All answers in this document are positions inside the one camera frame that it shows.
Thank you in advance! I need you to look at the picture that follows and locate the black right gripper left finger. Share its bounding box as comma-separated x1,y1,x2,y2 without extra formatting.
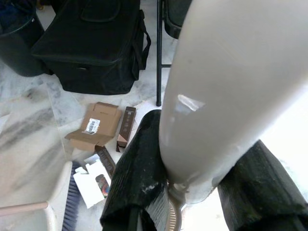
99,109,169,231

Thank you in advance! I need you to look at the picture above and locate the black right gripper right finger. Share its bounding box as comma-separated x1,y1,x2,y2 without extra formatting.
217,140,308,231

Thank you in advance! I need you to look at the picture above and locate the beige broom with purple bristles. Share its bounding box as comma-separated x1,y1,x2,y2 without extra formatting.
0,160,81,231

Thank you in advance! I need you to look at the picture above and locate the beige long-handled dustpan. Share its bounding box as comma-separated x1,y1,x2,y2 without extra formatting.
145,0,308,231

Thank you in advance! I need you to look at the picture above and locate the slim dark brown box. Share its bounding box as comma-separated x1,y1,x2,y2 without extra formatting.
94,144,117,180
115,106,137,153

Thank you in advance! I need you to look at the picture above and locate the white printed carton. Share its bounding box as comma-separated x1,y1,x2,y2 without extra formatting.
72,154,113,210

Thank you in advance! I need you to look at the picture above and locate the flattened brown cardboard box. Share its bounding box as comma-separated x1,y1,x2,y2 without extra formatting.
64,101,123,153

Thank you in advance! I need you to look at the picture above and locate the black folding chair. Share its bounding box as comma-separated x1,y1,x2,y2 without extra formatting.
155,0,193,107

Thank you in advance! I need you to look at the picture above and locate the black fabric storage bag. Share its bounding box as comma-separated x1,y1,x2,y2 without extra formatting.
31,0,152,96

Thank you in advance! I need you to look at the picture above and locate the black round bin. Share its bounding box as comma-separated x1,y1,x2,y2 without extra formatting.
0,0,52,78

